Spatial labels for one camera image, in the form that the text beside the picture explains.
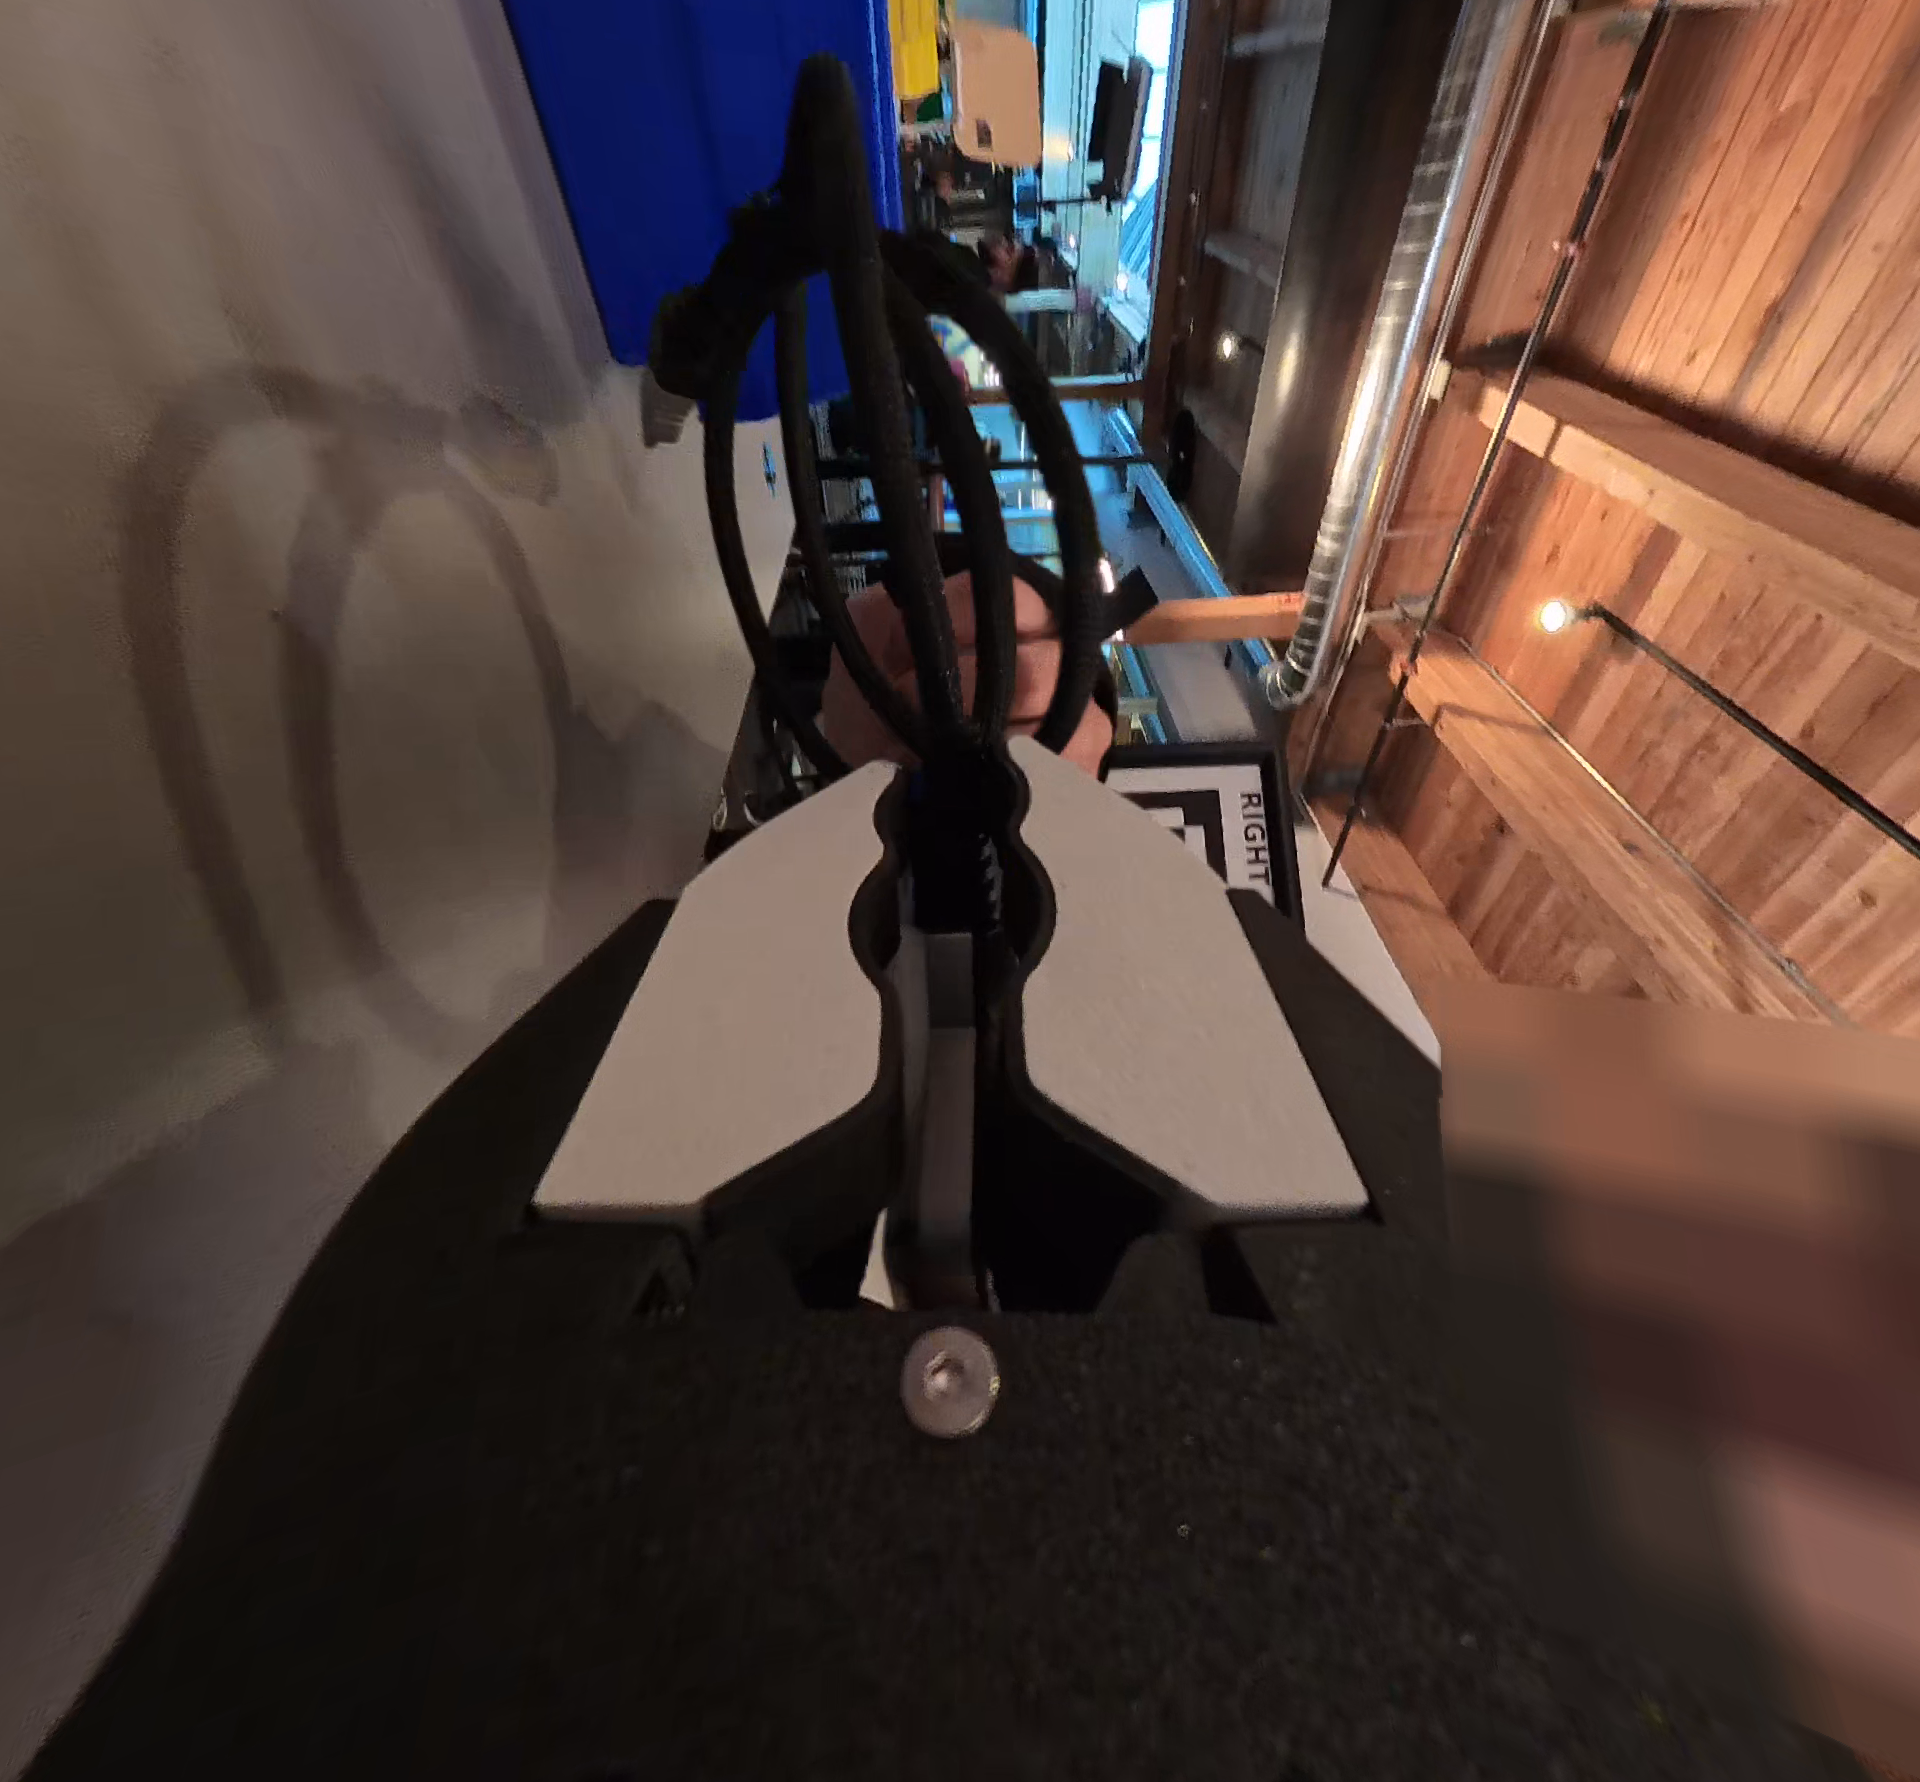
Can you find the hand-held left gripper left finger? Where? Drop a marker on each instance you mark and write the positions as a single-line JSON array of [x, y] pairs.
[[720, 1032]]

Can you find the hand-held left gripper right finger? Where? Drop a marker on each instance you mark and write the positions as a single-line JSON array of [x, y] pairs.
[[1184, 1032]]

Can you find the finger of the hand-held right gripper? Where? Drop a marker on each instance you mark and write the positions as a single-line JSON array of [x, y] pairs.
[[948, 1093]]

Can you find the person's right hand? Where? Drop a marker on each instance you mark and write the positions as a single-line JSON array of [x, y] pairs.
[[1005, 656]]

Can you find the round ceiling lamp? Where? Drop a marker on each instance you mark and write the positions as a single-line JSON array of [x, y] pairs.
[[1553, 615]]

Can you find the black monitor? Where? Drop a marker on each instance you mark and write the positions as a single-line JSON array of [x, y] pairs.
[[1118, 124]]

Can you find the blue plastic bin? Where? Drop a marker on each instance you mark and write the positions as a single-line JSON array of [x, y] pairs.
[[675, 42]]

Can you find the silver ventilation duct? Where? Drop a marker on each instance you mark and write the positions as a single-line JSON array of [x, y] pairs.
[[1403, 312]]

